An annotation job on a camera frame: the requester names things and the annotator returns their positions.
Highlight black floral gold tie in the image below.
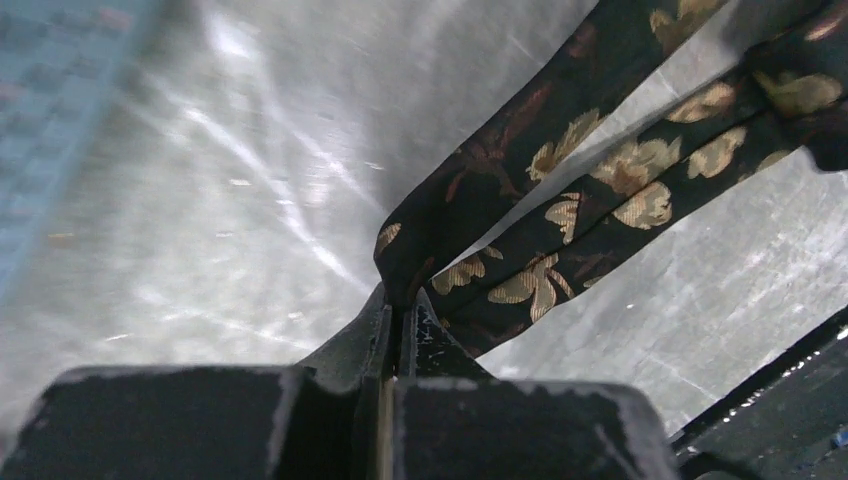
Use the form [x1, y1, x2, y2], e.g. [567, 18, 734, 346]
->
[374, 1, 847, 356]

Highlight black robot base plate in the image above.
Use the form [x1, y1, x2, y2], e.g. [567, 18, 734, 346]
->
[672, 309, 847, 480]

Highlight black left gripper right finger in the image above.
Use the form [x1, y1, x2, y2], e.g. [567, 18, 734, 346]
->
[394, 291, 679, 479]

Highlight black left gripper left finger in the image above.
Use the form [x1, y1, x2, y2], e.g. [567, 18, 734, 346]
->
[1, 287, 391, 479]

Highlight blue perforated plastic basket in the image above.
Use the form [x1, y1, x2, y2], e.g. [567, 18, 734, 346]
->
[1, 0, 164, 297]

